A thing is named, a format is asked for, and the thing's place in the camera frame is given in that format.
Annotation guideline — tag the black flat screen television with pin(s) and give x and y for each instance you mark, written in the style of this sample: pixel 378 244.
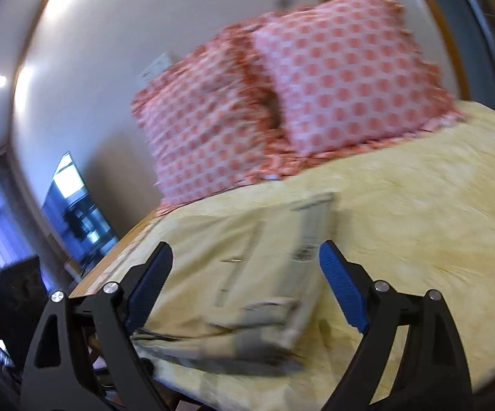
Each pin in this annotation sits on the black flat screen television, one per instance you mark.
pixel 86 234

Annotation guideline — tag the pink polka dot pillow back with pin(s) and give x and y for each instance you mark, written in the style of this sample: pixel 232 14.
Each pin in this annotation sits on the pink polka dot pillow back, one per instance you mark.
pixel 208 120

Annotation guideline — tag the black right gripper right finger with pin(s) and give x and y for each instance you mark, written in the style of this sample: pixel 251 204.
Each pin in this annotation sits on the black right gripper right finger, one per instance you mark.
pixel 375 309

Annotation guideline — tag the beige khaki pants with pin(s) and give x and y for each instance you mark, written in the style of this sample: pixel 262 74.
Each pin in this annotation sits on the beige khaki pants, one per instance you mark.
pixel 242 289

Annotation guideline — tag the pink polka dot pillow front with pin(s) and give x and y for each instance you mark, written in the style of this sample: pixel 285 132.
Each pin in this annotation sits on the pink polka dot pillow front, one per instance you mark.
pixel 338 88

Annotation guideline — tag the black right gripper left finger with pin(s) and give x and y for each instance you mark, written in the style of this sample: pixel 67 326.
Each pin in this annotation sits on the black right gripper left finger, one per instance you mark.
pixel 117 310

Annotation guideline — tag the pink polka dot pillow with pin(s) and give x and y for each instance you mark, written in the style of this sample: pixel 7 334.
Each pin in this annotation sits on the pink polka dot pillow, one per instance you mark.
pixel 338 88
pixel 208 120

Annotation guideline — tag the cream floral bedspread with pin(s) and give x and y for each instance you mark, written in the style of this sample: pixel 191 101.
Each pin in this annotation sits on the cream floral bedspread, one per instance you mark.
pixel 419 215

